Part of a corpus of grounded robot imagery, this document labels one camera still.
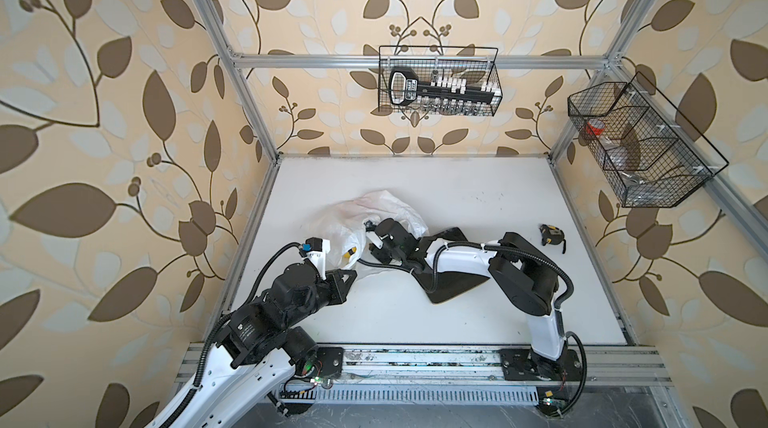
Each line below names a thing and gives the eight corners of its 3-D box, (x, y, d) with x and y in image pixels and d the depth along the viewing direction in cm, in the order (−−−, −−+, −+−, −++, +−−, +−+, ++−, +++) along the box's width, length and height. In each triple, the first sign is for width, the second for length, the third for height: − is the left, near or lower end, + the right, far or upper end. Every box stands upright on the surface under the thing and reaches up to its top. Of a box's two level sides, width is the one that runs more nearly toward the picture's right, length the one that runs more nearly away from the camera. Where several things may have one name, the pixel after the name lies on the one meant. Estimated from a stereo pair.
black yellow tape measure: (541, 249, 96) (545, 244, 94) (538, 229, 101) (542, 223, 99) (562, 253, 96) (567, 247, 93) (558, 232, 101) (563, 227, 98)
